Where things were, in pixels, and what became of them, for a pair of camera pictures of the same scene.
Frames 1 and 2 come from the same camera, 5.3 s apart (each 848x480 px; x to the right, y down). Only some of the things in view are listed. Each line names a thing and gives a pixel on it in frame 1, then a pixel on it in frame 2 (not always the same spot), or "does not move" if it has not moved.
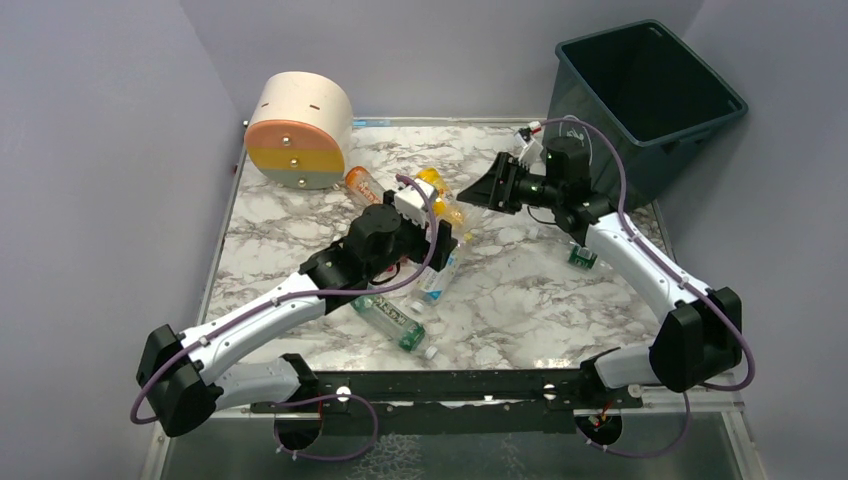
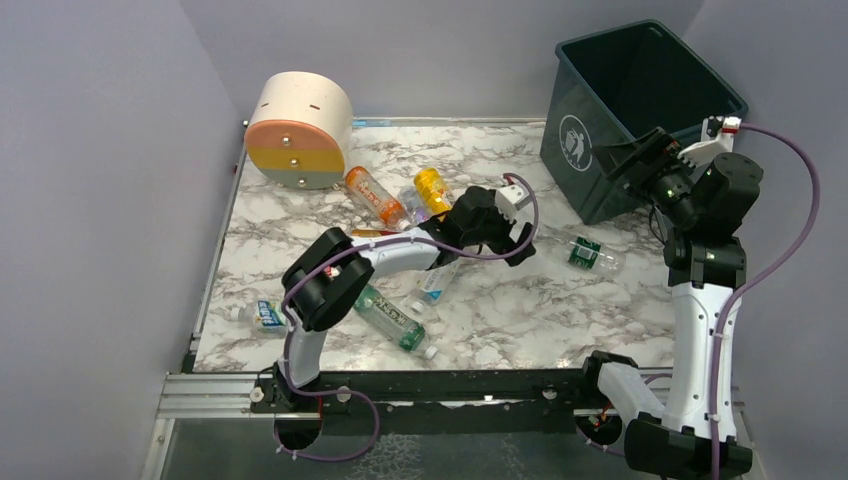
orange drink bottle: x=363 y=187 does not move
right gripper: x=506 y=187 -> x=641 y=161
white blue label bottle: x=433 y=282 does not move
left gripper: x=441 y=240 -> x=497 y=232
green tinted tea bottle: x=406 y=332 does not move
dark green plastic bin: x=640 y=102 does not move
